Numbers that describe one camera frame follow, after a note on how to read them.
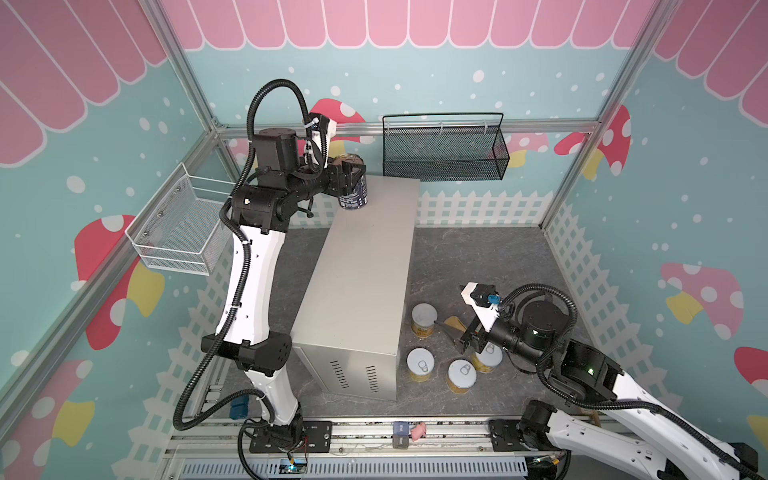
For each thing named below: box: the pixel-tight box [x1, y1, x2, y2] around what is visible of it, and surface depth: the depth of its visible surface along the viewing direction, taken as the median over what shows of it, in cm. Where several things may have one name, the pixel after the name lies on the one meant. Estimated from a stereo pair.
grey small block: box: [392, 421, 409, 450], surface depth 75 cm
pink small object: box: [411, 422, 427, 442], surface depth 76 cm
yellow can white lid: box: [411, 302, 438, 339], surface depth 89 cm
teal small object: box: [230, 394, 249, 420], surface depth 79 cm
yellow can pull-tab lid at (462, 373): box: [447, 358, 477, 389], surface depth 81 cm
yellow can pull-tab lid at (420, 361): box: [406, 347, 435, 376], surface depth 83 cm
